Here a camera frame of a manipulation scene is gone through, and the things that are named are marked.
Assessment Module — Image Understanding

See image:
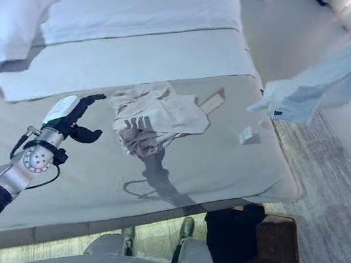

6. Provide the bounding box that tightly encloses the grey striped area rug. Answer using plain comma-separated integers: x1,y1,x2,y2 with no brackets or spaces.
129,85,351,263

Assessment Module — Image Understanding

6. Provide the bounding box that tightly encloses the beige upholstered bed frame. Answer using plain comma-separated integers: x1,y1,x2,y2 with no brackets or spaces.
0,201,136,261

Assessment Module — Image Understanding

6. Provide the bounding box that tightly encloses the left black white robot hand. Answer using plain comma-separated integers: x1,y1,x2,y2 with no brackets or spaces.
39,84,109,147

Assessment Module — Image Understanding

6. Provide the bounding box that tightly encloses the pale beige bed sheet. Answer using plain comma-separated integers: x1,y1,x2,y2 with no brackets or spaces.
0,0,272,141

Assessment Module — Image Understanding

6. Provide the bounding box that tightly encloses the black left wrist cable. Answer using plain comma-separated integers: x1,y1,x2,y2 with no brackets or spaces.
5,123,68,196

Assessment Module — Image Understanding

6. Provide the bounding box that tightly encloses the left grey robot leg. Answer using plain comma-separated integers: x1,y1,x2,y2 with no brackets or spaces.
82,219,137,263

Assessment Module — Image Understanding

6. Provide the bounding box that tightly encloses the black garment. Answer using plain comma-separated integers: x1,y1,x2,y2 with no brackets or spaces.
197,196,267,263

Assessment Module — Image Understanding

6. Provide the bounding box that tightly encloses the large bed with grey cover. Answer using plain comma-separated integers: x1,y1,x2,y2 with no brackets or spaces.
0,37,320,263

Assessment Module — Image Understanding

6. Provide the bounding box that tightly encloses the brown woven laundry basket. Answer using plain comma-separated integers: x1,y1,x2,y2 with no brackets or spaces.
198,202,310,263

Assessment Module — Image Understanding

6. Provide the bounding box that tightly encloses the grey robot leg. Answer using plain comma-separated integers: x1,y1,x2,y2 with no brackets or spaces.
82,219,137,263
172,214,224,263

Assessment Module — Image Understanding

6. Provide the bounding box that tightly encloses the pale blue white shirt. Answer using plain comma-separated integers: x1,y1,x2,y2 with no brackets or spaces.
244,0,351,134

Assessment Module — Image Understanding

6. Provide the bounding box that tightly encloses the right grey robot leg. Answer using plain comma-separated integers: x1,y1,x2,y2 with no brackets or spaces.
172,214,224,263

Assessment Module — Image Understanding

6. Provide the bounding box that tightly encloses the beige garment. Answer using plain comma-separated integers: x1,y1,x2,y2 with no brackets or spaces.
101,72,228,170

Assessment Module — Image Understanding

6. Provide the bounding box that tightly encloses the white duvet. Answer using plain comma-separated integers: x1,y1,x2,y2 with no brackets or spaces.
0,0,250,120

